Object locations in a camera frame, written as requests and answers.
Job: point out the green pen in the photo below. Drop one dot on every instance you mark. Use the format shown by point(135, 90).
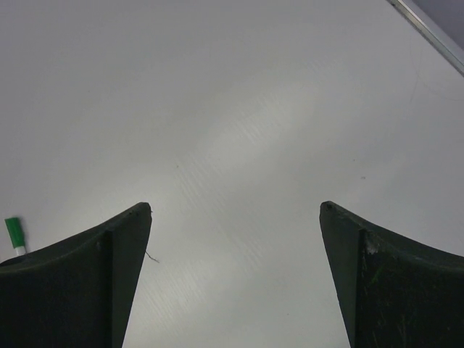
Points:
point(18, 239)

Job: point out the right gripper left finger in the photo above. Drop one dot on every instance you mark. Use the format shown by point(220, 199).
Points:
point(79, 291)

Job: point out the green pen cap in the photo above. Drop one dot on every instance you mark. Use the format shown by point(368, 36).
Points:
point(15, 232)

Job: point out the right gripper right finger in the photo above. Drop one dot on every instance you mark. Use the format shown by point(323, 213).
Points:
point(392, 291)

